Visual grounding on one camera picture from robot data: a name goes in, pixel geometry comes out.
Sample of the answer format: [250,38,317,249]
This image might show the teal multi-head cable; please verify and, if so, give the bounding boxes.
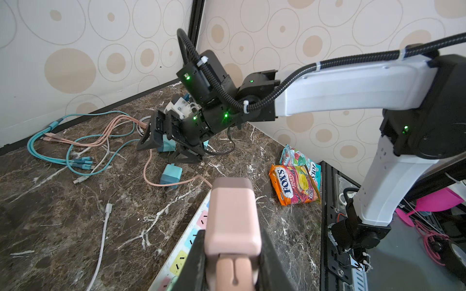
[27,110,141,177]

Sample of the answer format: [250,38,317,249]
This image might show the pink charger plug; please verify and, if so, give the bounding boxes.
[204,177,262,291]

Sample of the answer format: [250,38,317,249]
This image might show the teal charger plug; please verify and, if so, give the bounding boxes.
[160,164,183,184]
[157,135,177,152]

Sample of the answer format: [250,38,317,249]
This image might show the white lilac usb cable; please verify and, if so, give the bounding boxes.
[85,202,114,291]

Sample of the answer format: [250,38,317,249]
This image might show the long white power strip pastel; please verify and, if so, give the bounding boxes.
[149,191,211,291]

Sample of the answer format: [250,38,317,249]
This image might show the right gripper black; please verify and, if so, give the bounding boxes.
[137,50,240,164]

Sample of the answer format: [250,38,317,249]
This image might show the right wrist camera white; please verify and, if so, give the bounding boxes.
[163,95,201,120]

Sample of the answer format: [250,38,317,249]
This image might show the pink multi-head cable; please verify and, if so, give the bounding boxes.
[41,114,212,189]

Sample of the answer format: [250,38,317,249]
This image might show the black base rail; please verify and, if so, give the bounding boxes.
[320,161,368,291]

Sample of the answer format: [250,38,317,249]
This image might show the orange Fox's candy bag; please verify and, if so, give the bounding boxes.
[269,165,321,206]

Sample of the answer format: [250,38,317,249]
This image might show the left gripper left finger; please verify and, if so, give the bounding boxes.
[172,230,207,291]

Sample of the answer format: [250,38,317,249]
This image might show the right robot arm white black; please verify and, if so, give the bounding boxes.
[137,29,466,251]

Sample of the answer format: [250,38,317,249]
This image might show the pink plastic object outside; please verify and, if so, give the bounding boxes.
[396,187,464,227]

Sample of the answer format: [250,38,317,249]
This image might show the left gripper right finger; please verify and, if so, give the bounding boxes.
[256,229,295,291]

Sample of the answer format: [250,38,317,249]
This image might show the green Fox's candy bag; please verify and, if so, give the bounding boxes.
[280,144,322,191]

